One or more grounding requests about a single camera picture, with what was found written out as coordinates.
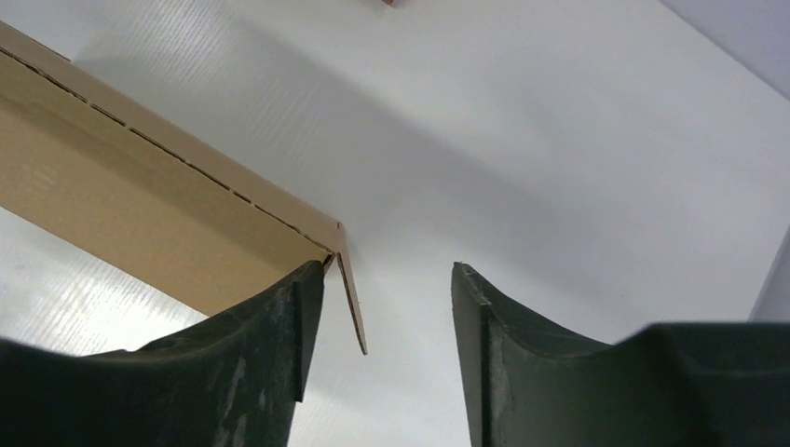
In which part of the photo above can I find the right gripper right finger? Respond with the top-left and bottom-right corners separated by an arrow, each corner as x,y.
451,263 -> 789,446

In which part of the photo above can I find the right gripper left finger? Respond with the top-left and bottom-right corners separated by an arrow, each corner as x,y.
1,261 -> 324,446

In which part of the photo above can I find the brown cardboard box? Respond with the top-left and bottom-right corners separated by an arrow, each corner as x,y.
1,24 -> 366,345

